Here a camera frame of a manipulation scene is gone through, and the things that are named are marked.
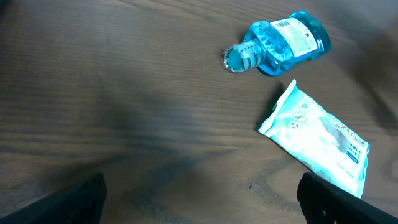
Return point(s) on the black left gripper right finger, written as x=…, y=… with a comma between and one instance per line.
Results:
x=323, y=202

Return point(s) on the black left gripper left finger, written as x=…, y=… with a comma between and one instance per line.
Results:
x=81, y=202

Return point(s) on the light blue candy packet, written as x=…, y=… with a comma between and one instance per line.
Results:
x=328, y=147

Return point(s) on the teal mouthwash bottle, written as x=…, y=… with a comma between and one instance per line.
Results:
x=275, y=47

